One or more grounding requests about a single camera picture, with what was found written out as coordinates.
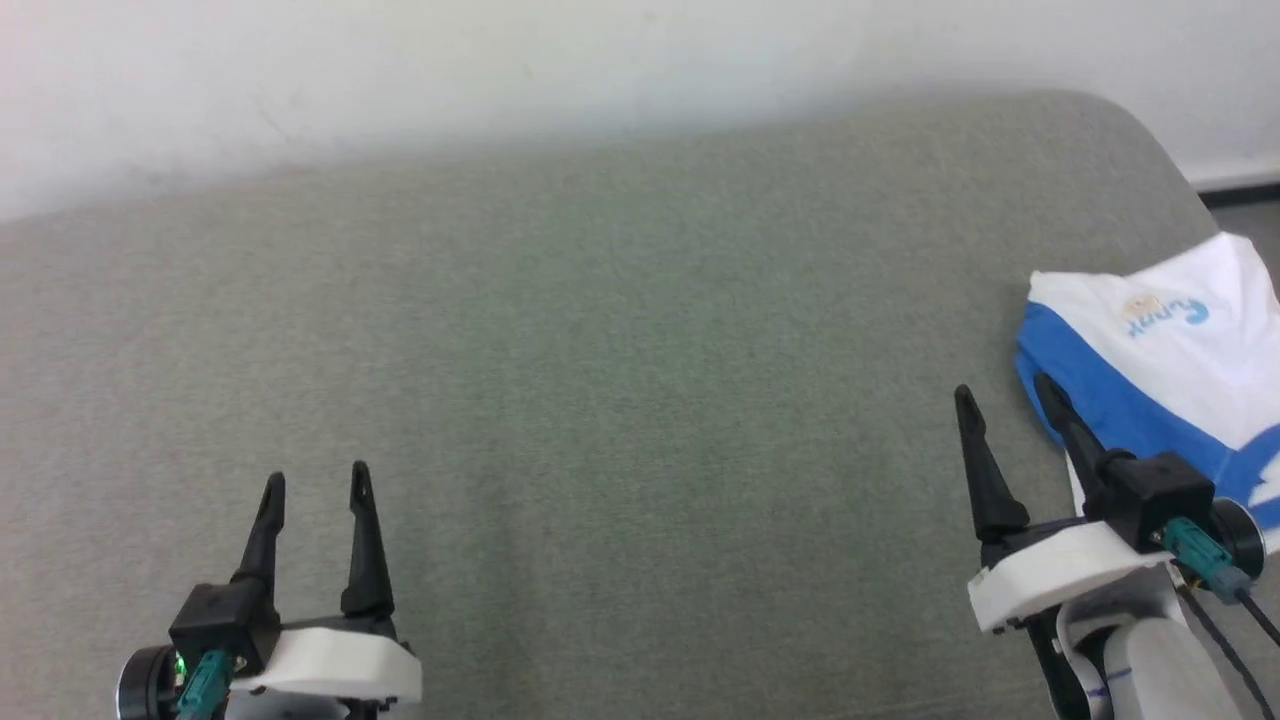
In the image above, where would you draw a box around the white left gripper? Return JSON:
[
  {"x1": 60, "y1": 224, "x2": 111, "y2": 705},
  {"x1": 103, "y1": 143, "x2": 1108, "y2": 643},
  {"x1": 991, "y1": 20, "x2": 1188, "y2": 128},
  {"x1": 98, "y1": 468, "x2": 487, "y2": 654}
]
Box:
[{"x1": 114, "y1": 461, "x2": 424, "y2": 720}]

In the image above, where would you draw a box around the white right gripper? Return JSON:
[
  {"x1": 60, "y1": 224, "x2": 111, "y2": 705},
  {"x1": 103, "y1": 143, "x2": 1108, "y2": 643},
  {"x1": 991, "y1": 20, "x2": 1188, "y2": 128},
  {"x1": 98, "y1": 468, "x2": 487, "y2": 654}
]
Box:
[{"x1": 953, "y1": 372, "x2": 1267, "y2": 635}]

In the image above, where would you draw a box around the white and blue shirt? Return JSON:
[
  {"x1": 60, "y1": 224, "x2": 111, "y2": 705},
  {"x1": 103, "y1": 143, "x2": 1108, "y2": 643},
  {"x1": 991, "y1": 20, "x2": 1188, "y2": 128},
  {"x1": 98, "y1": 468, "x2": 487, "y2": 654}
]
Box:
[{"x1": 1014, "y1": 231, "x2": 1280, "y2": 557}]

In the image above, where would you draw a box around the grey-green fabric sofa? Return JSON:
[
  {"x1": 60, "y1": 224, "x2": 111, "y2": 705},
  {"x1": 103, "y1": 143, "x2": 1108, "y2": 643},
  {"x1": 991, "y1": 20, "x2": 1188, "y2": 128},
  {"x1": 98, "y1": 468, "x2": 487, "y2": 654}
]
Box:
[{"x1": 0, "y1": 90, "x2": 1280, "y2": 720}]

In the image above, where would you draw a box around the black left camera cable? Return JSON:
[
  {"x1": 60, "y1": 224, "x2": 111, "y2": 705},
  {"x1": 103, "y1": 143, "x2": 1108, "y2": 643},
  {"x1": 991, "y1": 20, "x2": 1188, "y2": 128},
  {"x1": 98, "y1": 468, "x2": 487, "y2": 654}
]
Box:
[{"x1": 176, "y1": 648, "x2": 235, "y2": 720}]

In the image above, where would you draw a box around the black camera cable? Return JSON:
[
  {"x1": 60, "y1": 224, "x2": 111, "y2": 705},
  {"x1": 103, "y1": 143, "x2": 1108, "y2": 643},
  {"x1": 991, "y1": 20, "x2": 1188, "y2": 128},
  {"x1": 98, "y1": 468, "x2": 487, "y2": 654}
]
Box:
[
  {"x1": 1163, "y1": 517, "x2": 1280, "y2": 720},
  {"x1": 176, "y1": 648, "x2": 235, "y2": 720}
]

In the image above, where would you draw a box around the black right camera cable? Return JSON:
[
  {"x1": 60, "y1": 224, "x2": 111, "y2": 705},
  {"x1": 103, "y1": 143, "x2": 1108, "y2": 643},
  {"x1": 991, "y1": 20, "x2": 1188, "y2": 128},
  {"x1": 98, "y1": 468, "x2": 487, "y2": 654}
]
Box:
[{"x1": 1163, "y1": 517, "x2": 1280, "y2": 720}]

